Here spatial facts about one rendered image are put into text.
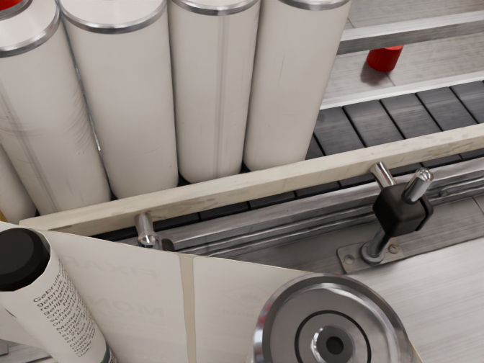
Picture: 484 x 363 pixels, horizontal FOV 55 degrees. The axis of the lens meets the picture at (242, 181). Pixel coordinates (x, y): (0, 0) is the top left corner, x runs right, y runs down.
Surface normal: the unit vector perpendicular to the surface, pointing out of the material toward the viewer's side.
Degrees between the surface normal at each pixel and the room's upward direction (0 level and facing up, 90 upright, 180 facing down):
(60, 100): 90
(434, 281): 0
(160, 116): 90
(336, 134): 0
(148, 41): 90
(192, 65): 90
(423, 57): 0
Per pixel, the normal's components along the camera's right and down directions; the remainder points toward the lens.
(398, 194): 0.07, -0.58
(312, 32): 0.11, 0.82
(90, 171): 0.91, 0.37
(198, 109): -0.28, 0.77
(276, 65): -0.52, 0.68
